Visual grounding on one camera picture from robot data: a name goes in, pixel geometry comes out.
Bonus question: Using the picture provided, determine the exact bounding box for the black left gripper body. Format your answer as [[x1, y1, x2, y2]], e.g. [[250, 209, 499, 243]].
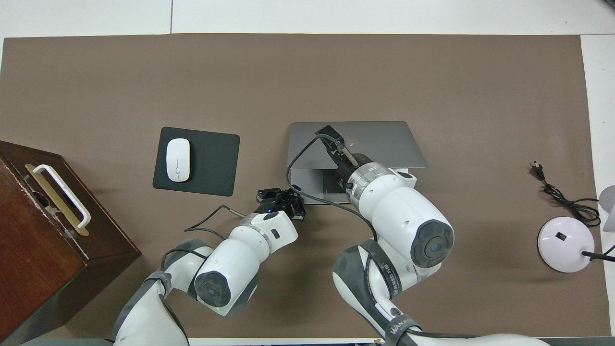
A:
[[254, 190, 299, 215]]

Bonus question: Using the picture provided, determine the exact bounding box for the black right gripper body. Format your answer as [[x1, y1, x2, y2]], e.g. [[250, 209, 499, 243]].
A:
[[332, 151, 373, 194]]

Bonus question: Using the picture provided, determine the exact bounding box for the silver apple laptop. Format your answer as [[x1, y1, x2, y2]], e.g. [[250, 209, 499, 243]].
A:
[[287, 121, 428, 206]]

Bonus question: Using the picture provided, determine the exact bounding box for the brown table mat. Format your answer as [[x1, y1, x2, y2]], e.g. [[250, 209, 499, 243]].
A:
[[0, 33, 612, 339]]

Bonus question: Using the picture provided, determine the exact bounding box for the black mouse pad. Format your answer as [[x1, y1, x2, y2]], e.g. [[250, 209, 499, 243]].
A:
[[153, 126, 241, 197]]

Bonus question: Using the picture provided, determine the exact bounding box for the white computer mouse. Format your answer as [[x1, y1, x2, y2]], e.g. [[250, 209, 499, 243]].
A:
[[166, 138, 191, 183]]

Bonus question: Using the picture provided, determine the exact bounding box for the white desk lamp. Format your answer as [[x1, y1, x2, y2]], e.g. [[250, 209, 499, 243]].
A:
[[537, 185, 615, 273]]

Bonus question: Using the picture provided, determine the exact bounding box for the dark brown wooden box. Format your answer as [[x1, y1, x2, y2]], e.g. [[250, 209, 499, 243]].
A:
[[0, 140, 142, 344]]

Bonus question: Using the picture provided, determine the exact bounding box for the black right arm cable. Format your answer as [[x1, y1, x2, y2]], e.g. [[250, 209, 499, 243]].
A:
[[286, 135, 378, 241]]

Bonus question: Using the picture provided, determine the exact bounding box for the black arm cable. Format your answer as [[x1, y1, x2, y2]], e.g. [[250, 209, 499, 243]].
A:
[[184, 205, 250, 241], [286, 135, 378, 241]]

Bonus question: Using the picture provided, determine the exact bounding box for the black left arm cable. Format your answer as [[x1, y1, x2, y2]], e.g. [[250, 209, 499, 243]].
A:
[[184, 205, 250, 241]]

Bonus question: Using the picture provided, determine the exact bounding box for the black lamp power cable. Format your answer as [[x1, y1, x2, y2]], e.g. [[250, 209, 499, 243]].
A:
[[530, 161, 602, 227]]

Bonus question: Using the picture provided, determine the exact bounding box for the white box handle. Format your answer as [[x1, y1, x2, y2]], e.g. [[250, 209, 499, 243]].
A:
[[33, 164, 91, 228]]

